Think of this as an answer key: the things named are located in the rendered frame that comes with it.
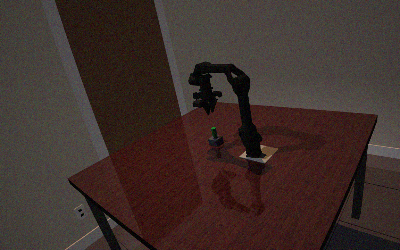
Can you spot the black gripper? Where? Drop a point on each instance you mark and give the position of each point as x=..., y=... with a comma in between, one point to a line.
x=207, y=96

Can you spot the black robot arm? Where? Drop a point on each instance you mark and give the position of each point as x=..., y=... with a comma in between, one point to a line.
x=241, y=85

